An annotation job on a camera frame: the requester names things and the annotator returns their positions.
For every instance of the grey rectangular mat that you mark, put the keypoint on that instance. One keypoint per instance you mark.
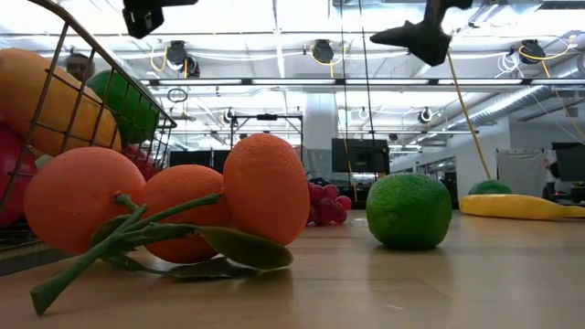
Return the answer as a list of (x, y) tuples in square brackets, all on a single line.
[(27, 262)]

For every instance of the orange cluster with leaves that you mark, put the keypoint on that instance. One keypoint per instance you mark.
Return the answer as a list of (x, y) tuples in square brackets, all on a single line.
[(265, 187)]

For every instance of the white hanging cloth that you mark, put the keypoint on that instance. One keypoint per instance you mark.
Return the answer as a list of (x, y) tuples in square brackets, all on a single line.
[(521, 171)]

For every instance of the black partition screens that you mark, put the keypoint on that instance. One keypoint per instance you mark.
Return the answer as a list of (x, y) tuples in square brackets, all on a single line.
[(196, 158)]

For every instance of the dark green lime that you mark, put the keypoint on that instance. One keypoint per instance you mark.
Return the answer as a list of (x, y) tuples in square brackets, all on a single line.
[(128, 105), (490, 188)]

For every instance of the black background monitor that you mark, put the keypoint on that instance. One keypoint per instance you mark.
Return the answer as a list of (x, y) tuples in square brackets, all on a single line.
[(361, 155)]

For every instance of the light green lime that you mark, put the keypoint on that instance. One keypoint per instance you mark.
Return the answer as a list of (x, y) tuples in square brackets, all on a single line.
[(409, 212)]

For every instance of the dark red apple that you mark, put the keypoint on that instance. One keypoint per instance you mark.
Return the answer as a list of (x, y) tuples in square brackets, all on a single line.
[(139, 161)]

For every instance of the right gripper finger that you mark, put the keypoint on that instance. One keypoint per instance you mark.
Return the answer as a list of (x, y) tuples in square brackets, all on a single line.
[(434, 52), (425, 34)]

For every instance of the red grape bunch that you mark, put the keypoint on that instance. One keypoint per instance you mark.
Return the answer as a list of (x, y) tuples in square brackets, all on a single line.
[(326, 205)]

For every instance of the bright red apple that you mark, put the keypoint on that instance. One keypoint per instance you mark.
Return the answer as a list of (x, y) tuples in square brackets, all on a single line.
[(13, 178)]

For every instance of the black monitor beside cloth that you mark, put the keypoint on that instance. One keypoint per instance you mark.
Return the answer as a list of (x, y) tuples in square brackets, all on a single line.
[(569, 162)]

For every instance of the red orange mango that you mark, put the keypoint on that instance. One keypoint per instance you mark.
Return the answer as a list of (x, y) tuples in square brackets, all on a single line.
[(45, 100)]

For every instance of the background black rig frame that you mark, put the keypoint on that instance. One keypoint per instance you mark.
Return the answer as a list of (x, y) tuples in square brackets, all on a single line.
[(267, 116)]

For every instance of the yellow banana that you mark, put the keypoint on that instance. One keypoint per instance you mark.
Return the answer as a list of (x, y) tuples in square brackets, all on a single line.
[(512, 206)]

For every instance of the person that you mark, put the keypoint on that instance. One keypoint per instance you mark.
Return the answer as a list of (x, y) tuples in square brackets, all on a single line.
[(78, 67)]

